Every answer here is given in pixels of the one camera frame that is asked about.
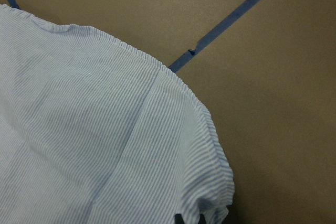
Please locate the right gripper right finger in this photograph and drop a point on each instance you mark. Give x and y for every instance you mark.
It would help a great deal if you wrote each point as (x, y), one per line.
(202, 219)

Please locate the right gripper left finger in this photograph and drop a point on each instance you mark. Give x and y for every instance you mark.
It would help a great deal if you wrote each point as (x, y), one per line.
(178, 219)

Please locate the light blue striped shirt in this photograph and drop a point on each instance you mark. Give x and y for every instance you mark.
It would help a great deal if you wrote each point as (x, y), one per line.
(94, 130)

